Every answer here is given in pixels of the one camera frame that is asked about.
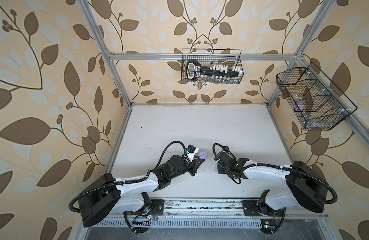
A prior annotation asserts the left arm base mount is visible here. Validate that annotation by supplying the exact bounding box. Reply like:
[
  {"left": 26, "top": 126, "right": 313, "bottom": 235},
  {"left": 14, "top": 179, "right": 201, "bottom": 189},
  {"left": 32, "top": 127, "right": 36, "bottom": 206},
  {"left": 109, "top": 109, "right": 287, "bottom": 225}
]
[{"left": 124, "top": 191, "right": 165, "bottom": 217}]

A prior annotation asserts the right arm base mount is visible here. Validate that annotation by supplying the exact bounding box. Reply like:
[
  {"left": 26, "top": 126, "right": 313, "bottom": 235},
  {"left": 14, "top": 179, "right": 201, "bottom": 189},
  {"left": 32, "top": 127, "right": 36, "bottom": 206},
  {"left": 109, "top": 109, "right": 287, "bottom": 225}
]
[{"left": 241, "top": 190, "right": 285, "bottom": 218}]

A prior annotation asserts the back wire basket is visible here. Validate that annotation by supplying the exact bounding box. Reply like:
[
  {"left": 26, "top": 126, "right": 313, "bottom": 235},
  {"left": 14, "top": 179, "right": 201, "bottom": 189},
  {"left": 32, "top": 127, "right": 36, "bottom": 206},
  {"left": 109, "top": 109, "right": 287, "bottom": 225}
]
[{"left": 181, "top": 48, "right": 244, "bottom": 85}]

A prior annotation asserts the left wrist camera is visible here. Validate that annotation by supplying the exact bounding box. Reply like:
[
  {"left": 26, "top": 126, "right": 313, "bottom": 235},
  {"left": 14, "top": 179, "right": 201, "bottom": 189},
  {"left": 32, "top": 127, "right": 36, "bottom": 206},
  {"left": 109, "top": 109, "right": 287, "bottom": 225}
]
[{"left": 185, "top": 145, "right": 199, "bottom": 162}]

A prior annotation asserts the wire basket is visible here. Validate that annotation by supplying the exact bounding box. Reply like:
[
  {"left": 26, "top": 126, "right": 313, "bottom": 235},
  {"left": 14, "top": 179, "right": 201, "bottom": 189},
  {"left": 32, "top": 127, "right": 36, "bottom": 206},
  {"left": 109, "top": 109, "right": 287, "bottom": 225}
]
[
  {"left": 276, "top": 63, "right": 358, "bottom": 131},
  {"left": 181, "top": 48, "right": 244, "bottom": 85}
]

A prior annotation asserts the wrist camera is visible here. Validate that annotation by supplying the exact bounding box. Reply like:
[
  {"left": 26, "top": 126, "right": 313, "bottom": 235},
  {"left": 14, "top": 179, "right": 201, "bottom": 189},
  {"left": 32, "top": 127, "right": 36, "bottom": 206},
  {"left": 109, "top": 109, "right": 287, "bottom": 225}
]
[
  {"left": 185, "top": 145, "right": 199, "bottom": 162},
  {"left": 223, "top": 146, "right": 230, "bottom": 154}
]

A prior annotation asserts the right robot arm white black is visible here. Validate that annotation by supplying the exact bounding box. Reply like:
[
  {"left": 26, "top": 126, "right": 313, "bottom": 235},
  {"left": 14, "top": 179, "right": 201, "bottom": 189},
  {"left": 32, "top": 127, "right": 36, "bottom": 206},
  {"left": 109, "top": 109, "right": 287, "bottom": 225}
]
[{"left": 212, "top": 143, "right": 338, "bottom": 216}]

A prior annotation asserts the purple round charging case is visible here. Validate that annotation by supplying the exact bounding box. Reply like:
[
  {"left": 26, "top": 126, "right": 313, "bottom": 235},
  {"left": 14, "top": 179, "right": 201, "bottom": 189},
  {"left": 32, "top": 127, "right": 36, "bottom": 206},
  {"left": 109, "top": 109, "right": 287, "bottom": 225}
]
[{"left": 199, "top": 152, "right": 207, "bottom": 160}]

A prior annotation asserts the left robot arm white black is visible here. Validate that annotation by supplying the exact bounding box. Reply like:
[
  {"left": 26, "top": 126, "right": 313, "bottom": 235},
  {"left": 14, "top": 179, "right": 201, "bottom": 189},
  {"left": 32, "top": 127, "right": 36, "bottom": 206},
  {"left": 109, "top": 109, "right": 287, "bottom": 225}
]
[{"left": 68, "top": 141, "right": 207, "bottom": 231}]

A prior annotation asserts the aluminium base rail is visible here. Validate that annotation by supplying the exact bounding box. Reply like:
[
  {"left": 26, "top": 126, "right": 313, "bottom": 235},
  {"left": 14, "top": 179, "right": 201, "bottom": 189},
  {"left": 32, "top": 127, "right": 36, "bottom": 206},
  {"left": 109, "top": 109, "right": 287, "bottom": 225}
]
[{"left": 107, "top": 197, "right": 329, "bottom": 220}]

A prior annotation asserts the black tool rack with handle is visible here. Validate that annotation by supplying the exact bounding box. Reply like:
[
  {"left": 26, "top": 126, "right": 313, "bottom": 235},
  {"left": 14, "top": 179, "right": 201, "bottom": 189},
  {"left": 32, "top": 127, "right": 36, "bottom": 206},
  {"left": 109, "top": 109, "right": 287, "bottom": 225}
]
[{"left": 185, "top": 60, "right": 244, "bottom": 80}]

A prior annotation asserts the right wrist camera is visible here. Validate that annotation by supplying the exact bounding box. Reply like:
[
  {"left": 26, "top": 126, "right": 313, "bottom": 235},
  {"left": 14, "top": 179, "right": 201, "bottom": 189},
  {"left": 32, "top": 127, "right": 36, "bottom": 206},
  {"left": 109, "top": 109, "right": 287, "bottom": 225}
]
[{"left": 223, "top": 146, "right": 230, "bottom": 154}]

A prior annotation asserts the right wire basket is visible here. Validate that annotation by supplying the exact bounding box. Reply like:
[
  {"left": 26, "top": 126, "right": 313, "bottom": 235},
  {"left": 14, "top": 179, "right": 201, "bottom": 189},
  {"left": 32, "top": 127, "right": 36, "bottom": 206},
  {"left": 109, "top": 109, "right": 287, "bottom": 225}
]
[{"left": 276, "top": 63, "right": 358, "bottom": 131}]

